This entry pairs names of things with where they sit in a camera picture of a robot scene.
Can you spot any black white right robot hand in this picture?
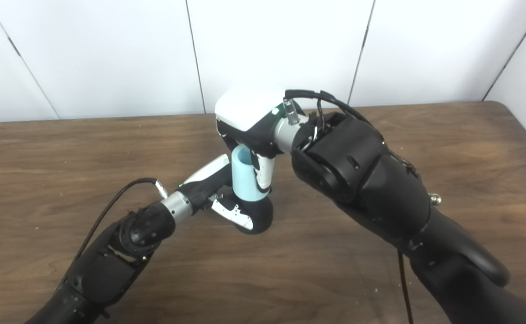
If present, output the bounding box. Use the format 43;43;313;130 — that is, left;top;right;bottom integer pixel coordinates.
214;88;299;191

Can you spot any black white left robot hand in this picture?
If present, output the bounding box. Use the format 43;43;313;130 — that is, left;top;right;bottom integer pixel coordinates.
178;154;254;231

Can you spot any light-blue short hose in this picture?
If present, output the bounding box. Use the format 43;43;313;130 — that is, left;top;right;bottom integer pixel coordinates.
231;144;270;201

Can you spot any black funnel-shaped nozzle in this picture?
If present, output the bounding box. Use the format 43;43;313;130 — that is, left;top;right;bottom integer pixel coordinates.
234;191;274;235

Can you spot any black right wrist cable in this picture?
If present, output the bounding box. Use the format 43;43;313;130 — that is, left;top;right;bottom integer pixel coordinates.
283;89;421;324

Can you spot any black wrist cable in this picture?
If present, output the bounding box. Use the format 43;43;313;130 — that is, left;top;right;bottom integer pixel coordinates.
72;178;169;266
283;89;421;324

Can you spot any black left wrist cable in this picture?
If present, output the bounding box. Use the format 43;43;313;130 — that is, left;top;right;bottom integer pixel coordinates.
72;178;169;266

